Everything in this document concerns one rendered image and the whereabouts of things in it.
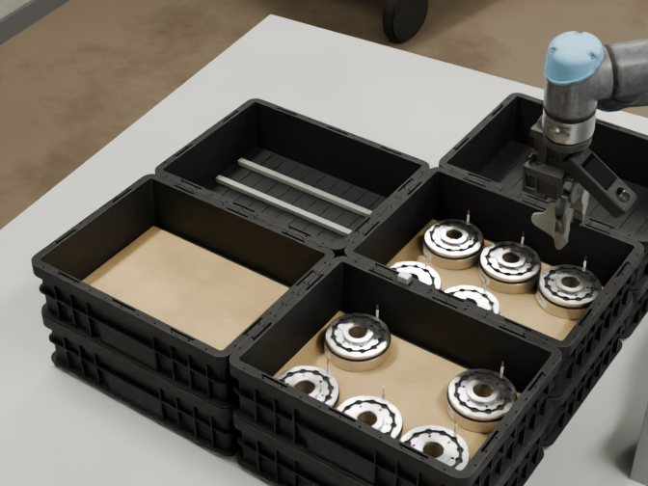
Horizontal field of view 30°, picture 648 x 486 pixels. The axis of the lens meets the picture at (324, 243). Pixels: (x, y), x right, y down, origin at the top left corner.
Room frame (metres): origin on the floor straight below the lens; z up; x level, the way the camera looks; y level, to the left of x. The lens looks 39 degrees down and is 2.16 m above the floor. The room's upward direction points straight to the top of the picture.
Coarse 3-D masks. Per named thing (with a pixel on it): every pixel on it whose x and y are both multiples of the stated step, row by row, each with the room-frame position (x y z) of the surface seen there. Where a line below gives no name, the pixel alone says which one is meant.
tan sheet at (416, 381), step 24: (312, 360) 1.36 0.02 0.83; (408, 360) 1.36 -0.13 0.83; (432, 360) 1.36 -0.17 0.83; (360, 384) 1.31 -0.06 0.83; (384, 384) 1.31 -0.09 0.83; (408, 384) 1.31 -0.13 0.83; (432, 384) 1.31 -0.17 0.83; (408, 408) 1.26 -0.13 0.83; (432, 408) 1.26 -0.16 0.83; (456, 432) 1.21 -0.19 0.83
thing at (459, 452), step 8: (408, 432) 1.18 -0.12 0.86; (416, 432) 1.18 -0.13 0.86; (424, 432) 1.18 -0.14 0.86; (432, 432) 1.18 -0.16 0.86; (440, 432) 1.18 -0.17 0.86; (448, 432) 1.18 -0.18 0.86; (400, 440) 1.16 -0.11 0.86; (408, 440) 1.17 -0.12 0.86; (416, 440) 1.16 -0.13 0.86; (448, 440) 1.16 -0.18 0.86; (456, 440) 1.17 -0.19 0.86; (456, 448) 1.15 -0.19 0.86; (464, 448) 1.15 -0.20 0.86; (456, 456) 1.13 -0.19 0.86; (464, 456) 1.13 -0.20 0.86; (448, 464) 1.12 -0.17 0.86; (456, 464) 1.12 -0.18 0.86; (464, 464) 1.12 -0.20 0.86
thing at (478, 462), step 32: (416, 288) 1.41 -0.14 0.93; (480, 320) 1.34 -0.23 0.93; (256, 384) 1.22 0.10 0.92; (544, 384) 1.22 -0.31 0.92; (320, 416) 1.16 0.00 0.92; (512, 416) 1.15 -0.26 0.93; (384, 448) 1.10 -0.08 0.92; (416, 448) 1.09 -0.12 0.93; (480, 448) 1.09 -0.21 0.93; (448, 480) 1.04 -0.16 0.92
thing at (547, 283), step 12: (564, 264) 1.55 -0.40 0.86; (540, 276) 1.52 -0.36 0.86; (552, 276) 1.52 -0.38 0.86; (588, 276) 1.53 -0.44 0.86; (540, 288) 1.50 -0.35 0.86; (552, 288) 1.49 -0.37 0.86; (588, 288) 1.49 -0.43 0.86; (600, 288) 1.49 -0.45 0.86; (552, 300) 1.47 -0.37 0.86; (564, 300) 1.47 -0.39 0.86; (576, 300) 1.47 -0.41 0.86; (588, 300) 1.46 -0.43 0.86
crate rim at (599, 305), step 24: (432, 168) 1.74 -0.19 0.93; (408, 192) 1.66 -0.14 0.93; (504, 192) 1.66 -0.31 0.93; (384, 216) 1.60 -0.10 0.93; (360, 240) 1.53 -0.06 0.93; (624, 240) 1.53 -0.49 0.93; (624, 264) 1.47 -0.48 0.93; (432, 288) 1.41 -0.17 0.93; (480, 312) 1.36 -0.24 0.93; (600, 312) 1.38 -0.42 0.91; (576, 336) 1.31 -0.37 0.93
